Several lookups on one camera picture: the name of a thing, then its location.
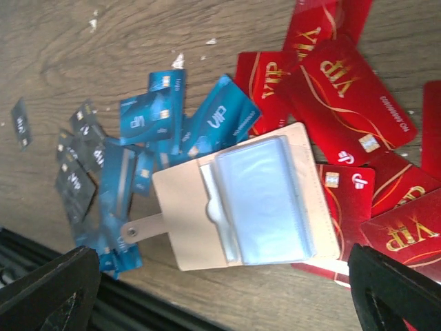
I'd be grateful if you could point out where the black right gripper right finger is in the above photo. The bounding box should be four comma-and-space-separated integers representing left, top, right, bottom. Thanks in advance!
348, 244, 440, 330

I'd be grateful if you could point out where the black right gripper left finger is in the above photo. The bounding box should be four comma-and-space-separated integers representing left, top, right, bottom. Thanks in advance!
1, 246, 101, 330

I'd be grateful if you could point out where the black card middle of pile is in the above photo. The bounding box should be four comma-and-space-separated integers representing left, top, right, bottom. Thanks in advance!
56, 128, 104, 174

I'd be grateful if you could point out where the lone black VIP card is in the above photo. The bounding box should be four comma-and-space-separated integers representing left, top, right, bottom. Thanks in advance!
11, 97, 33, 150

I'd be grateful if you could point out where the black card top of pile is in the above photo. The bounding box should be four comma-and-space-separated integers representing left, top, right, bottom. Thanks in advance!
70, 99, 105, 143

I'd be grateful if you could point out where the blue VIP card centre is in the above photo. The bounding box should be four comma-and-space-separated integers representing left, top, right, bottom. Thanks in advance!
119, 88, 172, 146

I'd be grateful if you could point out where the blue vip card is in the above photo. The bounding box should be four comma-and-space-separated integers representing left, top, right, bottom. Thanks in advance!
119, 88, 172, 146
181, 74, 260, 159

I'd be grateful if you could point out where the red VIP card long diagonal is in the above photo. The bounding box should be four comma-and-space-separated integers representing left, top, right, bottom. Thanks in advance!
276, 35, 418, 166

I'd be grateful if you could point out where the blue card top with chip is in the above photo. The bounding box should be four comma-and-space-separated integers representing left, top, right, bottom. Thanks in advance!
147, 69, 186, 155

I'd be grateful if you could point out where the blue VIP card right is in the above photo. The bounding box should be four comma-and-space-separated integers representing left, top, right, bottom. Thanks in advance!
181, 74, 260, 159

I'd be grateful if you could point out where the red VIP card top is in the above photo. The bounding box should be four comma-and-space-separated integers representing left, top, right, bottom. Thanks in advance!
283, 0, 373, 61

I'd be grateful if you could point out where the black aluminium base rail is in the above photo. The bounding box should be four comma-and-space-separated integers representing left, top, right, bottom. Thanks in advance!
1, 228, 227, 330

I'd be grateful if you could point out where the blue card near rail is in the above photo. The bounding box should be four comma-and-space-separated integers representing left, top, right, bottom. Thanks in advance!
70, 214, 143, 279

